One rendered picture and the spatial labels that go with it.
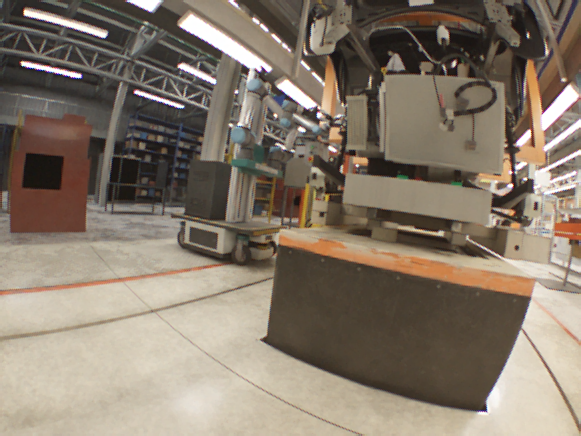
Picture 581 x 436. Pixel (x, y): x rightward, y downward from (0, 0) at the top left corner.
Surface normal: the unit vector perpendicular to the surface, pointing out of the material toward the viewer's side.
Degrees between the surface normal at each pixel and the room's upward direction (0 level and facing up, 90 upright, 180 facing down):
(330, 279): 90
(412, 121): 106
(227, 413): 0
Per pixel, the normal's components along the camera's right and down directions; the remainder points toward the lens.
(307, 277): -0.53, 0.00
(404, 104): -0.55, 0.26
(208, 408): 0.13, -0.99
